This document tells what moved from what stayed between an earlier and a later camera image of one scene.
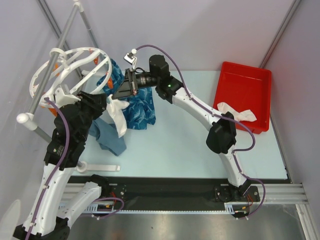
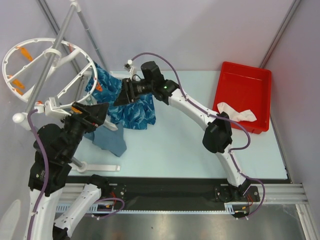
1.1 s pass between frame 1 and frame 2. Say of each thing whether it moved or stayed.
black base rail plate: stayed
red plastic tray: stayed
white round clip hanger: moved
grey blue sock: stayed
